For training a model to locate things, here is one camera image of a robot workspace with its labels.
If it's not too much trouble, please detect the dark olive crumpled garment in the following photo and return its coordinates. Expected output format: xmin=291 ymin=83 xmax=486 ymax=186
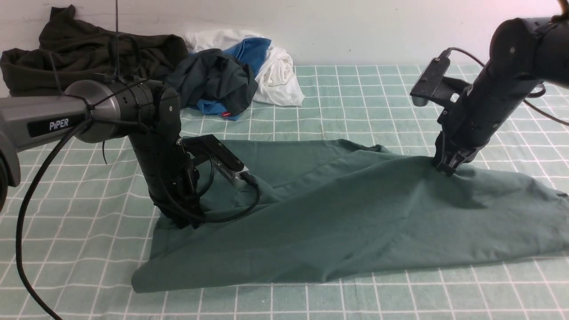
xmin=1 ymin=5 xmax=188 ymax=97

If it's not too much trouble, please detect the green checkered tablecloth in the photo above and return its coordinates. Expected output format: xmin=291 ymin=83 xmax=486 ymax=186
xmin=23 ymin=65 xmax=568 ymax=320

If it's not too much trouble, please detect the blue crumpled garment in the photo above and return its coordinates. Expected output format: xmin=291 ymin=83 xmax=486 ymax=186
xmin=197 ymin=37 xmax=272 ymax=121

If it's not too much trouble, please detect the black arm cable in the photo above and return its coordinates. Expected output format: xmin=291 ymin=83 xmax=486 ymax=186
xmin=446 ymin=47 xmax=569 ymax=127
xmin=15 ymin=33 xmax=262 ymax=320

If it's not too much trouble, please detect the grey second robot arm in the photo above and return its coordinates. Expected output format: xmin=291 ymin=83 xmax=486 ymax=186
xmin=433 ymin=17 xmax=569 ymax=176

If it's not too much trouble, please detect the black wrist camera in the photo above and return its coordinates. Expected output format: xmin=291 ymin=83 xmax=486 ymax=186
xmin=410 ymin=48 xmax=471 ymax=109
xmin=178 ymin=134 xmax=258 ymax=189

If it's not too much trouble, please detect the green long-sleeved shirt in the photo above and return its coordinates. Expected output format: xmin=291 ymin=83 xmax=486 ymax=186
xmin=131 ymin=140 xmax=569 ymax=293

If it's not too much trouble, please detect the white crumpled garment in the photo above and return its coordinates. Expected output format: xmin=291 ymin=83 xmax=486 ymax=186
xmin=184 ymin=29 xmax=305 ymax=107

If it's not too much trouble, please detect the dark grey crumpled garment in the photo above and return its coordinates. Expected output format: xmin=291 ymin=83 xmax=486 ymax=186
xmin=165 ymin=49 xmax=258 ymax=118

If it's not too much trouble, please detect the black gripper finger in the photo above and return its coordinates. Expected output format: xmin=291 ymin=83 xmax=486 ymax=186
xmin=443 ymin=147 xmax=481 ymax=176
xmin=433 ymin=131 xmax=454 ymax=173
xmin=191 ymin=200 xmax=206 ymax=228
xmin=154 ymin=202 xmax=191 ymax=229

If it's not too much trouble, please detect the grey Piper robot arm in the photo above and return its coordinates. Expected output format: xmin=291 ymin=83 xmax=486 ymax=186
xmin=1 ymin=80 xmax=205 ymax=229

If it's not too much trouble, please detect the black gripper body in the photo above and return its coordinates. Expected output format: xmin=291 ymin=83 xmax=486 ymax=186
xmin=128 ymin=84 xmax=191 ymax=209

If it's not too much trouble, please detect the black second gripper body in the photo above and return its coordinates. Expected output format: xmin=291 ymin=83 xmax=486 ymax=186
xmin=441 ymin=18 xmax=543 ymax=148

